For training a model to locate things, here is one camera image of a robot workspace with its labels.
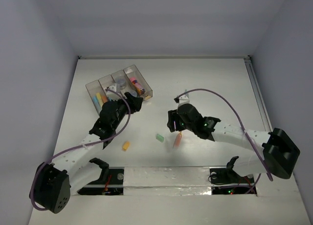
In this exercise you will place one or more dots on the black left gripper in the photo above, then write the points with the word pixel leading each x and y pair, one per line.
pixel 133 103

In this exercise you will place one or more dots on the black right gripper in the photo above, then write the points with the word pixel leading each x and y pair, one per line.
pixel 173 115

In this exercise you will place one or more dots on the clear paperclip jar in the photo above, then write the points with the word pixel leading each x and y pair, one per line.
pixel 133 93
pixel 121 82

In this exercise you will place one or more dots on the pink capped pen tube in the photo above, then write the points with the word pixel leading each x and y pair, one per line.
pixel 139 88

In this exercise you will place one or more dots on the green highlighter cap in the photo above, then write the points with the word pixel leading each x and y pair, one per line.
pixel 160 138

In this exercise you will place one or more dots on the yellow highlighter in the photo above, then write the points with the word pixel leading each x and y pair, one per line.
pixel 99 99

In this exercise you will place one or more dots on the blue highlighter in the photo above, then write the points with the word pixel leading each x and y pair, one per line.
pixel 95 101

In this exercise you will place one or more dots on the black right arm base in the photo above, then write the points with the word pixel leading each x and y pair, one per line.
pixel 228 177

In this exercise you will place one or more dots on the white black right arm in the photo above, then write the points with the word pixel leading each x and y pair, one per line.
pixel 272 152

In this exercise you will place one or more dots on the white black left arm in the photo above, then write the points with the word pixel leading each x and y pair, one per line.
pixel 65 173

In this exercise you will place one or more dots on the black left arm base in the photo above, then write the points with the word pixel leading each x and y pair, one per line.
pixel 104 175

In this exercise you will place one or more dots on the orange highlighter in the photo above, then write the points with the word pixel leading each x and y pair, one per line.
pixel 177 140

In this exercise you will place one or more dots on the smoky clear drawer organizer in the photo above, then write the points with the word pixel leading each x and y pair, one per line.
pixel 128 80

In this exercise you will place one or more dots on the orange yellow highlighter cap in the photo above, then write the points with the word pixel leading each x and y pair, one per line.
pixel 126 146

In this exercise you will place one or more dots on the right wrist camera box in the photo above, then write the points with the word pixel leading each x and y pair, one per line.
pixel 182 99

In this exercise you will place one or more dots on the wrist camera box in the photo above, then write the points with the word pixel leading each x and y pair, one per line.
pixel 113 87
pixel 182 99

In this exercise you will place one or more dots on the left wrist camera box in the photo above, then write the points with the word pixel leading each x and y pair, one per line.
pixel 113 87

